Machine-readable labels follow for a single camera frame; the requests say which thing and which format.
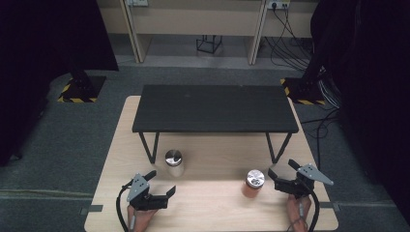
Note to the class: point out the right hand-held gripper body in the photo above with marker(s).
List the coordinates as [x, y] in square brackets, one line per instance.
[309, 176]

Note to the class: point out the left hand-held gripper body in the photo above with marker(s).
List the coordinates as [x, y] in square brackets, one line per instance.
[138, 187]

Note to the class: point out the glass shaker jar orange powder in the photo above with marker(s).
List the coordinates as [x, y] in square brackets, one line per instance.
[254, 183]

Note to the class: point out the glass shaker jar white powder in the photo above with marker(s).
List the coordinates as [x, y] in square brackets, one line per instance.
[174, 161]

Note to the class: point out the black raised shelf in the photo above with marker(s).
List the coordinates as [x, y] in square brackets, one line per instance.
[214, 108]

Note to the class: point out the person's left hand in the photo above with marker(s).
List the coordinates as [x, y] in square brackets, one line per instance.
[141, 219]

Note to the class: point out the person's right hand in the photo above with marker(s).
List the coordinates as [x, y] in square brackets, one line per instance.
[298, 211]

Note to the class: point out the grey floor tape strip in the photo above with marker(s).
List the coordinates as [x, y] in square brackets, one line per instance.
[328, 205]
[93, 208]

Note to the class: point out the black stand base striped tape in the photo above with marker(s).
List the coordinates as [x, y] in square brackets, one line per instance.
[80, 92]
[303, 93]

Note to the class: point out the dark curtain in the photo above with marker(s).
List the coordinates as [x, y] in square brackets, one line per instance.
[374, 80]
[38, 64]

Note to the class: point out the beige desk frame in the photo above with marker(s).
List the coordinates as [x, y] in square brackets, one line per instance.
[196, 22]

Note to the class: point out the white wall socket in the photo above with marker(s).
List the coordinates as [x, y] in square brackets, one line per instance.
[138, 2]
[278, 4]

